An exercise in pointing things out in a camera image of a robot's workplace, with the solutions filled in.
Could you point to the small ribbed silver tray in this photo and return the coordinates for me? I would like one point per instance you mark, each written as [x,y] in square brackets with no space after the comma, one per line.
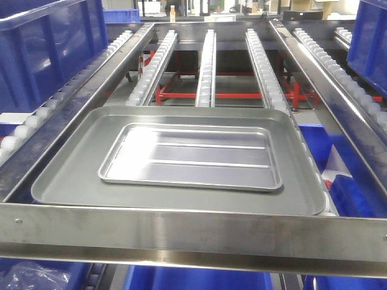
[198,156]

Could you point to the large grey metal tray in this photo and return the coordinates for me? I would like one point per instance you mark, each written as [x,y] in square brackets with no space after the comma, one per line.
[71,178]

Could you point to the blue plastic box left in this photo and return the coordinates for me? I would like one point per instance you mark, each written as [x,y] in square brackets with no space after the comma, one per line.
[44,44]

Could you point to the blue plastic box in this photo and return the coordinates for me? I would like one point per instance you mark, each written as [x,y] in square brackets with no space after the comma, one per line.
[367,54]
[44,44]

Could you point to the blue plastic box right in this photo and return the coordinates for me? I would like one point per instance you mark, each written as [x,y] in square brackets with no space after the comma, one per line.
[367,54]

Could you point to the centre white roller track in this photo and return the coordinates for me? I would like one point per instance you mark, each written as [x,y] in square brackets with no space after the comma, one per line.
[205,96]

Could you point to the white roller track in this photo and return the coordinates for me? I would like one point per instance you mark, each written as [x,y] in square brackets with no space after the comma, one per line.
[271,91]
[144,91]
[357,93]
[205,96]
[14,135]

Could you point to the small bottle in background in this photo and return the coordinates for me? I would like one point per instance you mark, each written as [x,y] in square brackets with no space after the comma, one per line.
[172,14]

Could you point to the left white roller track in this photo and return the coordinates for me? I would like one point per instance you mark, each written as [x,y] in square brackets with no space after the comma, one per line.
[14,135]

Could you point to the blue bin bottom centre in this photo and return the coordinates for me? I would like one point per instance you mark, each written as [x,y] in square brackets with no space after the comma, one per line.
[159,277]

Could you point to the blue bin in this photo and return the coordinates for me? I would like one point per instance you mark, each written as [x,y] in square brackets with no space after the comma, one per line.
[347,179]
[159,277]

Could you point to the blue bin lower right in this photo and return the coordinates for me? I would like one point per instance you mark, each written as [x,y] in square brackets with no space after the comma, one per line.
[347,179]

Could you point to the far right roller track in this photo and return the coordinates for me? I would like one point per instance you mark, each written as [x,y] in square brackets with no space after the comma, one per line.
[344,37]

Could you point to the right white roller track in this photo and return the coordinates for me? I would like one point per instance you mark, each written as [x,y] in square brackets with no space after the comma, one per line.
[357,93]

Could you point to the clear plastic bag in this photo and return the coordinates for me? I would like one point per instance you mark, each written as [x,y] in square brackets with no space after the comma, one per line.
[30,275]

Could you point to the stainless steel rack frame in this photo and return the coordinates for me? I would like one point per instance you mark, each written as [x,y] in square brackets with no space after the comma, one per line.
[320,244]

